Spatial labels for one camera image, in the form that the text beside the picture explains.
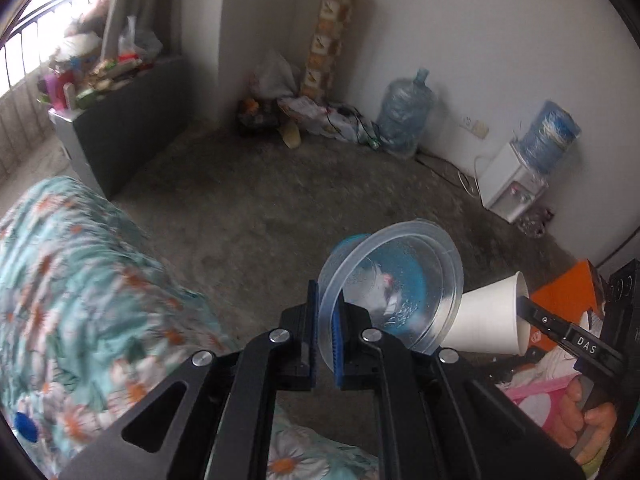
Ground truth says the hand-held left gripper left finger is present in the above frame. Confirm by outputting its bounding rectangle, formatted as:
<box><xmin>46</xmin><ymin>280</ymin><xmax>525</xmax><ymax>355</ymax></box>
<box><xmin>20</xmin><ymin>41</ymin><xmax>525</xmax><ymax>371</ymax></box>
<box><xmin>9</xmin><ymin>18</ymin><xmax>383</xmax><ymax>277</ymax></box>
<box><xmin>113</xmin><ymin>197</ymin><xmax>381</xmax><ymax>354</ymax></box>
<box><xmin>60</xmin><ymin>280</ymin><xmax>321</xmax><ymax>480</ymax></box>

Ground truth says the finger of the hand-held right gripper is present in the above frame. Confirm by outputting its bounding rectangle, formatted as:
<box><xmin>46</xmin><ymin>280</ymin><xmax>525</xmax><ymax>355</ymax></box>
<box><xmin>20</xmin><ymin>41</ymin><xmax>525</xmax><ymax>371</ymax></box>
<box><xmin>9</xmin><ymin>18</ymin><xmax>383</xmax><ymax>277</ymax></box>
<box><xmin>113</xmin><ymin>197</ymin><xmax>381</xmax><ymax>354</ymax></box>
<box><xmin>517</xmin><ymin>295</ymin><xmax>626</xmax><ymax>377</ymax></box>

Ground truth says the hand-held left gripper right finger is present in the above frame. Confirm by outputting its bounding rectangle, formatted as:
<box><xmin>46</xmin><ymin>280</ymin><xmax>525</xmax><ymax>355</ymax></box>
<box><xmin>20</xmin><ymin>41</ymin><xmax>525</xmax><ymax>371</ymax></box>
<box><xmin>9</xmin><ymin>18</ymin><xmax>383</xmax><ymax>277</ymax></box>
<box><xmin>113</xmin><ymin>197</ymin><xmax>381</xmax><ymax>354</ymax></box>
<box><xmin>332</xmin><ymin>297</ymin><xmax>586</xmax><ymax>480</ymax></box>

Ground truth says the white paper cup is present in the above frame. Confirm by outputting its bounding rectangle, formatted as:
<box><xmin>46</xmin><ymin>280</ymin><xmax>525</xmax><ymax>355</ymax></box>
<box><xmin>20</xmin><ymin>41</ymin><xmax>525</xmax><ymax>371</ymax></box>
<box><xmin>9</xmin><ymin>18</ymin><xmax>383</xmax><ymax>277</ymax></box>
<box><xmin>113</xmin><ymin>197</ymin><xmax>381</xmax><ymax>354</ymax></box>
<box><xmin>442</xmin><ymin>271</ymin><xmax>531</xmax><ymax>357</ymax></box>

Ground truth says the clear plastic bowl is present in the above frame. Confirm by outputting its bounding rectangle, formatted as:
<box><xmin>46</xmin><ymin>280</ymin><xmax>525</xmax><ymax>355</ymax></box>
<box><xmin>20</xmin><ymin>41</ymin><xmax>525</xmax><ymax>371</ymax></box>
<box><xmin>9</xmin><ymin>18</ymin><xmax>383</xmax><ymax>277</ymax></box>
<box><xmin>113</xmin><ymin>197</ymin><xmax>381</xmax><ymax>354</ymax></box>
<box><xmin>319</xmin><ymin>219</ymin><xmax>465</xmax><ymax>353</ymax></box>

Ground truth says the person's right hand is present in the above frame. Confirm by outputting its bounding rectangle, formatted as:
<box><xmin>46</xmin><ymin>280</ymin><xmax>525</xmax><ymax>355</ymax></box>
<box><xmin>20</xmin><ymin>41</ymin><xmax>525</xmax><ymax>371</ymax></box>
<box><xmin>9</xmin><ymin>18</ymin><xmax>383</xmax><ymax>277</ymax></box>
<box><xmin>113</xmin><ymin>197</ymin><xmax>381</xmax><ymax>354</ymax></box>
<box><xmin>547</xmin><ymin>375</ymin><xmax>618</xmax><ymax>480</ymax></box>

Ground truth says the orange box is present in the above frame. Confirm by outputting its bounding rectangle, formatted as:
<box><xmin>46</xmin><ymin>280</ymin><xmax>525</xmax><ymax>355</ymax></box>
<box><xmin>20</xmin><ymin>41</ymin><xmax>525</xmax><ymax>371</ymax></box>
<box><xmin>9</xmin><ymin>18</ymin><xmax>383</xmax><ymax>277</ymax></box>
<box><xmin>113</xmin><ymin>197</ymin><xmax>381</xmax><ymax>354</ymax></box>
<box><xmin>529</xmin><ymin>259</ymin><xmax>609</xmax><ymax>352</ymax></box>

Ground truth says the pink packet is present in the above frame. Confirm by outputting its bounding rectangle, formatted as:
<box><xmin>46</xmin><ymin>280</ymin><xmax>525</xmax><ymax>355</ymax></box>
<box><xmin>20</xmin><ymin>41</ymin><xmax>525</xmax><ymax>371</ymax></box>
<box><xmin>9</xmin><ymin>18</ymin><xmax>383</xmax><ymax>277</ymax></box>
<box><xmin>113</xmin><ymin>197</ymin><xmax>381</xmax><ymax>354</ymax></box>
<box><xmin>500</xmin><ymin>375</ymin><xmax>582</xmax><ymax>442</ymax></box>

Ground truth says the white water dispenser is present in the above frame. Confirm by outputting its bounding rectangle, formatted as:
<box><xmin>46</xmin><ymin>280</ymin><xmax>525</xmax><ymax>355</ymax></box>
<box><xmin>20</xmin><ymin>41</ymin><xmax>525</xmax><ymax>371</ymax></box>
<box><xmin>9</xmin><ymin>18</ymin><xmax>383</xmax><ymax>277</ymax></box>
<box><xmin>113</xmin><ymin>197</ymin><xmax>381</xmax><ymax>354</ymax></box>
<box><xmin>480</xmin><ymin>142</ymin><xmax>548</xmax><ymax>225</ymax></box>

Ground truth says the blue dispenser water bottle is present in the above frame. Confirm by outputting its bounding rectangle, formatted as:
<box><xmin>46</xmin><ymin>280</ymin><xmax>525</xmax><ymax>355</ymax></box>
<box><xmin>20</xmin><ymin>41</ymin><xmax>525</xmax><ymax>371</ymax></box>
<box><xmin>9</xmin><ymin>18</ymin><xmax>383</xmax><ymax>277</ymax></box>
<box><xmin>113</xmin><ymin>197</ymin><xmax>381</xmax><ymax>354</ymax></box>
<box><xmin>520</xmin><ymin>100</ymin><xmax>582</xmax><ymax>176</ymax></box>

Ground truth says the tan cardboard piece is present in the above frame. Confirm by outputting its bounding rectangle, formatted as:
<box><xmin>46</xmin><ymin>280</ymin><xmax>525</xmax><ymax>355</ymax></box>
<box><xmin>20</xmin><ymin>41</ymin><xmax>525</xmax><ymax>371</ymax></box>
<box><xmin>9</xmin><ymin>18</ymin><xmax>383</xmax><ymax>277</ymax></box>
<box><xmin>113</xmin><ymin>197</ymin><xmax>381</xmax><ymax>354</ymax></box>
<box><xmin>280</xmin><ymin>120</ymin><xmax>302</xmax><ymax>150</ymax></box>

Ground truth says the dark tray of small items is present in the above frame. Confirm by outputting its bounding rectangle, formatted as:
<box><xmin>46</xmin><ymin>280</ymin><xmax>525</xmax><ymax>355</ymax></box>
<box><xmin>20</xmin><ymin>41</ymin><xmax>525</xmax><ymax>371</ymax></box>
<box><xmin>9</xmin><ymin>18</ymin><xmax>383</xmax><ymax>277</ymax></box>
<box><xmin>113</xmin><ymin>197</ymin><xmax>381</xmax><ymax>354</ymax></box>
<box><xmin>236</xmin><ymin>97</ymin><xmax>281</xmax><ymax>137</ymax></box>

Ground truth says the large blue water jug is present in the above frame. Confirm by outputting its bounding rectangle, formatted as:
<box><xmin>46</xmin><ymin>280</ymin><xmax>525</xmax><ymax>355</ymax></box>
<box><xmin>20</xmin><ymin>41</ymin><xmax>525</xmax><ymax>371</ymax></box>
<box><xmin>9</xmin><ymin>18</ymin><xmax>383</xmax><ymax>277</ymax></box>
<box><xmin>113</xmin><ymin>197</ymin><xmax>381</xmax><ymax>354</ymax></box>
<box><xmin>376</xmin><ymin>67</ymin><xmax>435</xmax><ymax>158</ymax></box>

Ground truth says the floral blanket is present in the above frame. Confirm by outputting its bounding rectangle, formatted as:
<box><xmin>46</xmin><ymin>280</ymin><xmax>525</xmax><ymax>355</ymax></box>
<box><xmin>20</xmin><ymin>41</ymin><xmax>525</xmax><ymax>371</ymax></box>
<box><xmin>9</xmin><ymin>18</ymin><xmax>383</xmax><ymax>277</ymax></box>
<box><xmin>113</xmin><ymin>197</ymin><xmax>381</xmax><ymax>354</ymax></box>
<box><xmin>0</xmin><ymin>176</ymin><xmax>381</xmax><ymax>480</ymax></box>

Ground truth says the clear plastic bag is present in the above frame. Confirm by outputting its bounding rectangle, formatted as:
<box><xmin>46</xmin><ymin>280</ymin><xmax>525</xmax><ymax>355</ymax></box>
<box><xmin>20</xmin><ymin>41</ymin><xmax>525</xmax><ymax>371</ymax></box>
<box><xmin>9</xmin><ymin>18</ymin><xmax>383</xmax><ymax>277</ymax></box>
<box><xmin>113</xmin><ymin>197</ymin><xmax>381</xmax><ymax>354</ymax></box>
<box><xmin>250</xmin><ymin>50</ymin><xmax>299</xmax><ymax>99</ymax></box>

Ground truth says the grey cabinet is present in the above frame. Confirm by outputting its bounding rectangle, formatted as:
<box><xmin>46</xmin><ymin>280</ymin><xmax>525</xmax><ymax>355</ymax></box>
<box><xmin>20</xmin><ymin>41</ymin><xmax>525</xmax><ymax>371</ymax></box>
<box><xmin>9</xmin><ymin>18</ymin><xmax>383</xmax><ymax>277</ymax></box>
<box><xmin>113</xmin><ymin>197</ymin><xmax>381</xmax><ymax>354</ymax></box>
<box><xmin>50</xmin><ymin>55</ymin><xmax>193</xmax><ymax>201</ymax></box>

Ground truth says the tall patterned cardboard box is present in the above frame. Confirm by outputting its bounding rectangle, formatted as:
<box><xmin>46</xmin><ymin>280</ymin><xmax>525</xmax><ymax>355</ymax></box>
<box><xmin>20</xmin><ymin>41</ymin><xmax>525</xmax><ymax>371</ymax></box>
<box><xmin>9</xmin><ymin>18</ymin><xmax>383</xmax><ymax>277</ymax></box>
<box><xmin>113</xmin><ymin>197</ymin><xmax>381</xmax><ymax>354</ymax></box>
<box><xmin>300</xmin><ymin>0</ymin><xmax>361</xmax><ymax>102</ymax></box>

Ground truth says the pile of small items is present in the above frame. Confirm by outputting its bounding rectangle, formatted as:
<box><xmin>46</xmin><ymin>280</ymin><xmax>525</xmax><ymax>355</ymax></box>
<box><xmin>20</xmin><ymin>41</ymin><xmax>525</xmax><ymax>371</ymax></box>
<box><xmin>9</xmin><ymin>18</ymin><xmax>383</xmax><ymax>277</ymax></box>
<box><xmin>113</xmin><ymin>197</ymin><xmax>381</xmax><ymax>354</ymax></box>
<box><xmin>39</xmin><ymin>35</ymin><xmax>157</xmax><ymax>112</ymax></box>

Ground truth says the white plastic bag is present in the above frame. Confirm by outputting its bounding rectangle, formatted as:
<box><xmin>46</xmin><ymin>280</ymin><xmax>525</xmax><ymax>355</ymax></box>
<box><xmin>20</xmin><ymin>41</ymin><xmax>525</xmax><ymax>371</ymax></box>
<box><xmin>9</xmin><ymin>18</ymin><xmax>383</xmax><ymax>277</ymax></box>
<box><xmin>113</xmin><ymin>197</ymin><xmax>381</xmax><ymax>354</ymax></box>
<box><xmin>117</xmin><ymin>15</ymin><xmax>164</xmax><ymax>62</ymax></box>

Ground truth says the window grille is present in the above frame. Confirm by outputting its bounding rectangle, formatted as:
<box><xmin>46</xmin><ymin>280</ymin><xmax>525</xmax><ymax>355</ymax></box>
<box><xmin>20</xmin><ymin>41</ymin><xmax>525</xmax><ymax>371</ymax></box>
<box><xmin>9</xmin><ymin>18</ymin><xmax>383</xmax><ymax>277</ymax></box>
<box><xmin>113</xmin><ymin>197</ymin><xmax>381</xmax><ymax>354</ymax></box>
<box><xmin>0</xmin><ymin>0</ymin><xmax>101</xmax><ymax>108</ymax></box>

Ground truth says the white cable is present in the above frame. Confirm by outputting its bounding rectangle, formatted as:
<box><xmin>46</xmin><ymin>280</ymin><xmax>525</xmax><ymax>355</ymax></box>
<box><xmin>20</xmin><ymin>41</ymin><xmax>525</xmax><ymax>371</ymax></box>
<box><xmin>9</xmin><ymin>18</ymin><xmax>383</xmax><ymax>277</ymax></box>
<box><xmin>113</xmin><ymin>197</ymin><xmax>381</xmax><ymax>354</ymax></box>
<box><xmin>456</xmin><ymin>154</ymin><xmax>494</xmax><ymax>197</ymax></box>

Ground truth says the black cable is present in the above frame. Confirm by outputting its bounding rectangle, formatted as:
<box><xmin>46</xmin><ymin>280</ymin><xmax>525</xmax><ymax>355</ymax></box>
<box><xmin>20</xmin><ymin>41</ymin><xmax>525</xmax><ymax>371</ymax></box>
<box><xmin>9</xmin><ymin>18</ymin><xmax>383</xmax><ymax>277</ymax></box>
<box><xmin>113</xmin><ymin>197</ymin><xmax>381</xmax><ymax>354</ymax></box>
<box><xmin>324</xmin><ymin>104</ymin><xmax>382</xmax><ymax>147</ymax></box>

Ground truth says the white wall socket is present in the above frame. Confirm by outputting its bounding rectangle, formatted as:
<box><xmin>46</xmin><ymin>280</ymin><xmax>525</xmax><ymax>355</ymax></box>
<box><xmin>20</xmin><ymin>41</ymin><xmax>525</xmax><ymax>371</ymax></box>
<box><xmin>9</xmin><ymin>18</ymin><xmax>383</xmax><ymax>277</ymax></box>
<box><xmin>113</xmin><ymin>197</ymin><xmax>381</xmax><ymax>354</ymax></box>
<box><xmin>461</xmin><ymin>115</ymin><xmax>491</xmax><ymax>139</ymax></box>

